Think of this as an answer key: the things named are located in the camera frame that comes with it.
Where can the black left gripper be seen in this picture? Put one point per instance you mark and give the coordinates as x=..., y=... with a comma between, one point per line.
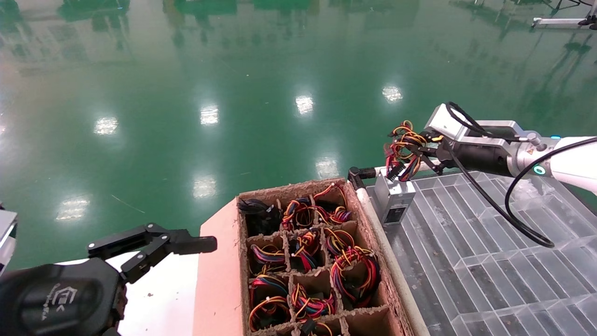
x=56, y=298

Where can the black pipe corner connector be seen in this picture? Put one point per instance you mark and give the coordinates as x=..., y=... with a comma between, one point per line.
x=357, y=176

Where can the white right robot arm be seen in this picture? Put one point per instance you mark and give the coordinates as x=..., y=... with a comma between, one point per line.
x=573, y=163

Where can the black caster wheel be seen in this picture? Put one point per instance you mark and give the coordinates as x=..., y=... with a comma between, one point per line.
x=590, y=22

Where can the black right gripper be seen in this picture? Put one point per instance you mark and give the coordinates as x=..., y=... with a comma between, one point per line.
x=480, y=158

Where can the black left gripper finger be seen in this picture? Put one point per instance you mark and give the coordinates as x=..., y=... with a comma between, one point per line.
x=196, y=245

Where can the clear plastic divider tray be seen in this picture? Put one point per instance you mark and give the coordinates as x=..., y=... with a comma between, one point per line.
x=466, y=280

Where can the brown pulp compartment tray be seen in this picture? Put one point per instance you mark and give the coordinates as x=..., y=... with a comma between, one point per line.
x=280, y=190

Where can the pink cardboard flap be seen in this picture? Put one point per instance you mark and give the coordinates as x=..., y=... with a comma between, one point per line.
x=219, y=280

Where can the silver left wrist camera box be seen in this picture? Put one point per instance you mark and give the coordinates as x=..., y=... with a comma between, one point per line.
x=5, y=228

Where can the crumpled clear plastic bag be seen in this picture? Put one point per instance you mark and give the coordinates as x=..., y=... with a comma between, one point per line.
x=531, y=189

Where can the white stand base beam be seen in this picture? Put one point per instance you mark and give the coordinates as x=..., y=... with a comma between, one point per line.
x=557, y=22

